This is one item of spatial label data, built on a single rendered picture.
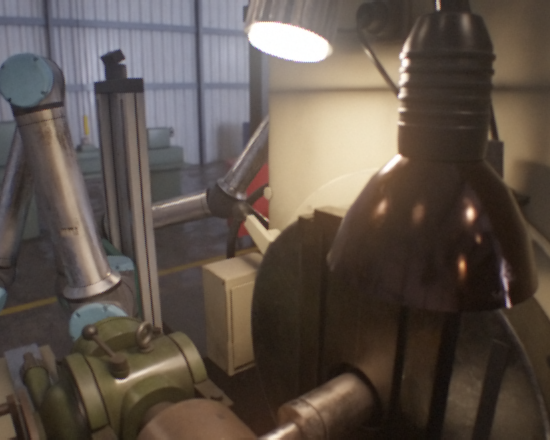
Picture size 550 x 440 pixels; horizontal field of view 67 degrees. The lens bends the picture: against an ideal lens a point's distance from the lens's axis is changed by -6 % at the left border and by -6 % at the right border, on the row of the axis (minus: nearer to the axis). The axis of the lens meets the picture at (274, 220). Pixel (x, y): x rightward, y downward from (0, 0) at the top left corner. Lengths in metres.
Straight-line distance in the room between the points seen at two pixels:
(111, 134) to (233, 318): 0.91
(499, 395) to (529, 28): 0.41
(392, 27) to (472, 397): 0.48
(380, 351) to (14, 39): 9.69
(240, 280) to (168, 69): 10.01
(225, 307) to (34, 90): 0.62
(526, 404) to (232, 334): 0.65
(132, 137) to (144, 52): 9.25
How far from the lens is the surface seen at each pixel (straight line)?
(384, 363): 0.63
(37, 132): 1.09
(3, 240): 1.34
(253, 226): 0.91
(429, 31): 0.30
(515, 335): 0.52
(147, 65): 10.65
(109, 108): 1.66
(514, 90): 0.59
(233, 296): 0.96
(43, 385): 0.98
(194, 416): 0.67
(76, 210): 1.12
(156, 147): 6.70
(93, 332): 0.84
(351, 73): 0.73
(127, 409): 0.79
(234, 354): 1.03
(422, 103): 0.29
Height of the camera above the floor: 1.73
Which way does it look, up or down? 16 degrees down
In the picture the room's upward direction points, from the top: straight up
